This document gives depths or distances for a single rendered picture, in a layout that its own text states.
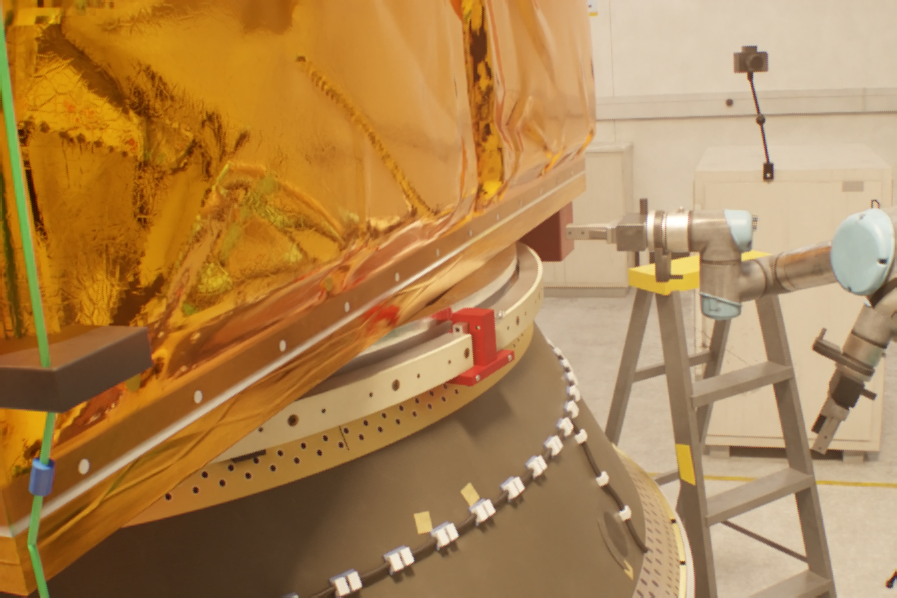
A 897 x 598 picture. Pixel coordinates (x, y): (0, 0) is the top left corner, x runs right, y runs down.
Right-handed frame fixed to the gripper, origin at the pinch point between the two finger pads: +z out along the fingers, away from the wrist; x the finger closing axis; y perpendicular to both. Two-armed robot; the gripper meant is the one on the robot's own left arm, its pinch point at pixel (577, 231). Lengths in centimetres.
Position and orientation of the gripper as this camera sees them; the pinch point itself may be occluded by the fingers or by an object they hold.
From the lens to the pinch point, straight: 177.0
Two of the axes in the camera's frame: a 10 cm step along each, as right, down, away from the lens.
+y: -0.7, -9.6, -2.6
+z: -9.5, -0.2, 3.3
